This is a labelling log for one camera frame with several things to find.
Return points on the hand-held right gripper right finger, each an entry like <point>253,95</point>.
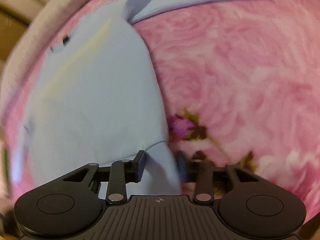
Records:
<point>182,167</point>

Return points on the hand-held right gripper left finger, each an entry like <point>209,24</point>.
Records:
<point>141,166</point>

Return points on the light blue sweatshirt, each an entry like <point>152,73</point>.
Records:
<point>100,92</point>

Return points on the pink rose blanket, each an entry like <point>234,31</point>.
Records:
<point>237,67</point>

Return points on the cream wardrobe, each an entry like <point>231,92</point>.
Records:
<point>12,17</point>

